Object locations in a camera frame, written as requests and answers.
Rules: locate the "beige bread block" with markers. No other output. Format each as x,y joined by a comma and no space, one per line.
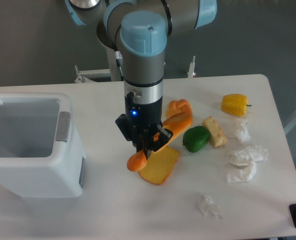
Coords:
217,137

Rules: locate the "green bell pepper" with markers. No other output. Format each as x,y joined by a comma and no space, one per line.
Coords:
195,138

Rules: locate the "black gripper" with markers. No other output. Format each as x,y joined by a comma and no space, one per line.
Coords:
141,124

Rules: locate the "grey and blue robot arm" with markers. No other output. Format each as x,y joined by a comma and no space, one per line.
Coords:
139,31

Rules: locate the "crumpled white tissue upper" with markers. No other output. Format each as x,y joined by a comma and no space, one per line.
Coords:
239,131

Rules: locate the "white metal base frame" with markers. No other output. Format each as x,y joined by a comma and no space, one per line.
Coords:
100,75

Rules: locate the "crumpled white tissue lower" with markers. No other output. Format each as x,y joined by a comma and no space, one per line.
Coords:
240,175

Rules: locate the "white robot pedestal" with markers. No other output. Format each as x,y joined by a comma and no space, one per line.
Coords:
114,57

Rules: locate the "orange toast slice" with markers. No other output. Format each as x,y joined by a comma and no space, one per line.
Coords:
160,165

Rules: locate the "crumpled white tissue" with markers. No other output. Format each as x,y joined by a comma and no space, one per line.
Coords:
240,175
250,154
239,131

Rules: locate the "long orange baguette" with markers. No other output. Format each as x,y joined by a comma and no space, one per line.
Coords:
177,124

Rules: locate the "yellow bell pepper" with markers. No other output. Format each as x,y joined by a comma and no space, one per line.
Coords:
235,104

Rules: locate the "round orange bread roll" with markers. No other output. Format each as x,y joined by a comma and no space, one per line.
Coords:
178,106

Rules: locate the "crumpled white tissue middle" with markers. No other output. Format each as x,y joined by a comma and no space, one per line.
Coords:
250,154

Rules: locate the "small crumpled tissue front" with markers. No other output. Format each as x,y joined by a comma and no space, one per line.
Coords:
208,207

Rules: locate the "white plastic bin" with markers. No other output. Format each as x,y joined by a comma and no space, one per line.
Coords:
41,152

